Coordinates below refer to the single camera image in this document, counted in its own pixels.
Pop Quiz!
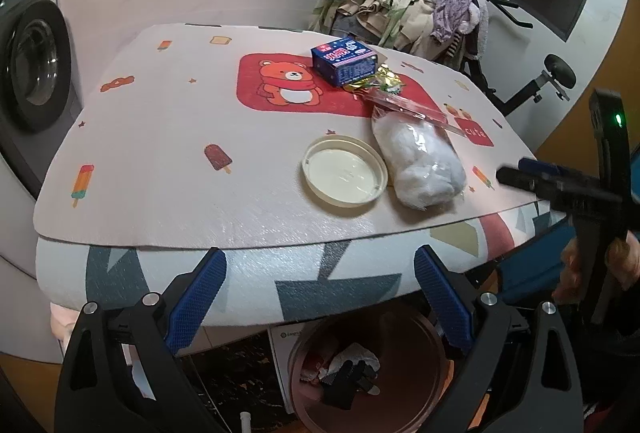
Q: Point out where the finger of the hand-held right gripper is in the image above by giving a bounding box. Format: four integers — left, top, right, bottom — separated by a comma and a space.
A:
517, 157, 601, 181
495, 165, 626, 214

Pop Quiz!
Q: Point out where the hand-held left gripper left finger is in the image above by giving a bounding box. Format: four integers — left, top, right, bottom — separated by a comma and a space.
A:
56, 247, 227, 433

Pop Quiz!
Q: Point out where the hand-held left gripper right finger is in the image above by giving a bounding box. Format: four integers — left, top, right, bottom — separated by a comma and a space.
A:
414, 245, 586, 433

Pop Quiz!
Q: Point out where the white wrapper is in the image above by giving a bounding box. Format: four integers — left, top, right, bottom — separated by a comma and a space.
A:
327, 343, 382, 371

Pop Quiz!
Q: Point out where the white cotton bag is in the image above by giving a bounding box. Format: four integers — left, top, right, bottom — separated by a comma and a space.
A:
371, 105, 467, 208

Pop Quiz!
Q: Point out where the brown round trash bin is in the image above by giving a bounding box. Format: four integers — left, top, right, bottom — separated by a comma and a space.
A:
289, 313, 456, 433

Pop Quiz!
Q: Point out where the clear plastic package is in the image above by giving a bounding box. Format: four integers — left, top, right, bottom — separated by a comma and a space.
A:
365, 88, 468, 138

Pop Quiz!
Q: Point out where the black glove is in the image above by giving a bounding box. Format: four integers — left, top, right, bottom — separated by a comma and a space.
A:
320, 360, 381, 409

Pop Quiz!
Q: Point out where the cream round lid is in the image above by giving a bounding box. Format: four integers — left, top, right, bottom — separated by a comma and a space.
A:
301, 135, 389, 204

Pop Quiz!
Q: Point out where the gold foil wrapper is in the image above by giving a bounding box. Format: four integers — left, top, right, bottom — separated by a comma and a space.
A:
342, 65, 405, 94

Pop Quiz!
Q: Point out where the blue cardboard box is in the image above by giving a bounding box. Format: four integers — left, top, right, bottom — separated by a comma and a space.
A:
311, 38, 378, 88

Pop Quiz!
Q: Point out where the person's right forearm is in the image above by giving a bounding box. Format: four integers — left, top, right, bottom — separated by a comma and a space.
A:
560, 288, 640, 433

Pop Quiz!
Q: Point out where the person's right hand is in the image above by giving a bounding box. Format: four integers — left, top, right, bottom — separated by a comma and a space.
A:
552, 233, 640, 309

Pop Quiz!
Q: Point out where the geometric patterned table cover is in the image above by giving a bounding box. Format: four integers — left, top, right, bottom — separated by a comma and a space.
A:
37, 203, 568, 329

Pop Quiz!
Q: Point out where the black exercise bike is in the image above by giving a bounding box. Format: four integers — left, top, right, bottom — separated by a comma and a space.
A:
450, 0, 578, 118

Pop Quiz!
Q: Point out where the white flat box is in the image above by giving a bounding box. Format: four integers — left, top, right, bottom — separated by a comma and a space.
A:
269, 324, 301, 414

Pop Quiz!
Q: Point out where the printed bear table mat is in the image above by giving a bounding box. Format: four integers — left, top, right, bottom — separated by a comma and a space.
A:
32, 24, 553, 251

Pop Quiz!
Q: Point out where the pile of clothes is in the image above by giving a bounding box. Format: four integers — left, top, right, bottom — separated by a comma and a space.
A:
309, 0, 493, 64

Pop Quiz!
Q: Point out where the grey washing machine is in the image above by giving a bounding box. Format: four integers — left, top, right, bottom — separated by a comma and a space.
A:
0, 0, 83, 198

